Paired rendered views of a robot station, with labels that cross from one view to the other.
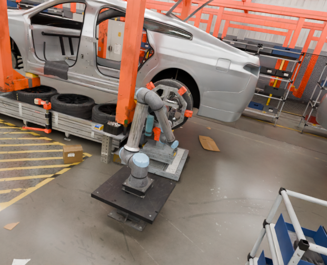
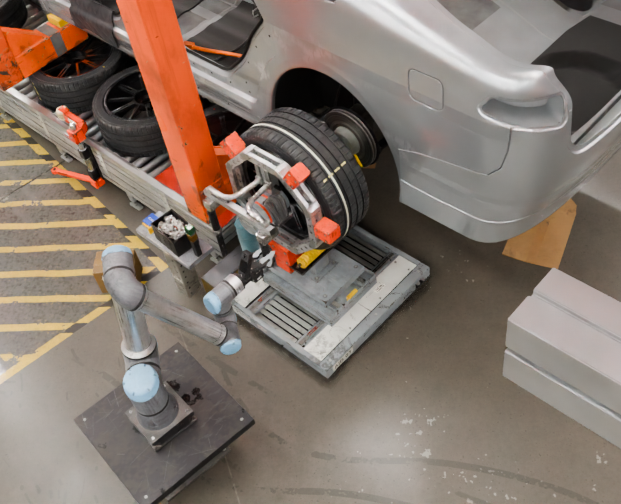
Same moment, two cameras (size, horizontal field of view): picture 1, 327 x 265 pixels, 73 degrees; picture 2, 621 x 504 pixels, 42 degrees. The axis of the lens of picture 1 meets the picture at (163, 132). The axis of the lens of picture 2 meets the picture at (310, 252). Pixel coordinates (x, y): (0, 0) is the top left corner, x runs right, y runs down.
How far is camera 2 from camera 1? 262 cm
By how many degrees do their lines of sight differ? 41
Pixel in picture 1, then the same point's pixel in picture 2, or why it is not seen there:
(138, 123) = (120, 314)
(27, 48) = not seen: outside the picture
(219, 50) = (407, 46)
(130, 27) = (131, 20)
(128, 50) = (148, 70)
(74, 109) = (135, 136)
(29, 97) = (55, 92)
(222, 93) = (444, 165)
